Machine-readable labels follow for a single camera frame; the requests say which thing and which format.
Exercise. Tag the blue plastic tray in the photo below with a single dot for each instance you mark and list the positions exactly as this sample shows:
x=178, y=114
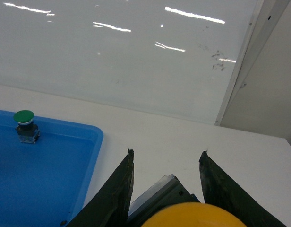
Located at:
x=45, y=184

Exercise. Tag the yellow mushroom push button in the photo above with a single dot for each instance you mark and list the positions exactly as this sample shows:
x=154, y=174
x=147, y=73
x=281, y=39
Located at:
x=168, y=204

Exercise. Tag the green mushroom push button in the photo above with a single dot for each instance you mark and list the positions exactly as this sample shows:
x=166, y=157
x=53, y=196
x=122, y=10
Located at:
x=27, y=131

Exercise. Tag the white glossy whiteboard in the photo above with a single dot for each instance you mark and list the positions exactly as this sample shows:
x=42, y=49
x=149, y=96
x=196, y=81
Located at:
x=178, y=58

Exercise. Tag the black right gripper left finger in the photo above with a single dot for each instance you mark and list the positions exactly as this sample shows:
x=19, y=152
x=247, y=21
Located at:
x=110, y=206

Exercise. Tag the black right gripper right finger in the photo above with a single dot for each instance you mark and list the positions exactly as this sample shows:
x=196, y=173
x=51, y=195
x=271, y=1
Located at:
x=220, y=190

